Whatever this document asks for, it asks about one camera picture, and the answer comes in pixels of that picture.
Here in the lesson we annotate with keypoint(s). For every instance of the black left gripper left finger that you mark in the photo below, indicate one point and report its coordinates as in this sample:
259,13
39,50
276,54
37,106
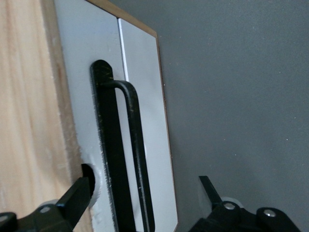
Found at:
74,200

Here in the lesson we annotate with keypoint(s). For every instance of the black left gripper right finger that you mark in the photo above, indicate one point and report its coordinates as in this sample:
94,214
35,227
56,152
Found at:
211,193

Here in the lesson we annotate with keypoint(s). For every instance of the white-fronted wooden drawer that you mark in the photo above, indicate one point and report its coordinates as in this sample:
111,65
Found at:
82,43

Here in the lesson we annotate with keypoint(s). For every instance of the light wooden drawer cabinet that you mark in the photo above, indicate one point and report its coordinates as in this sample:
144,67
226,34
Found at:
26,108

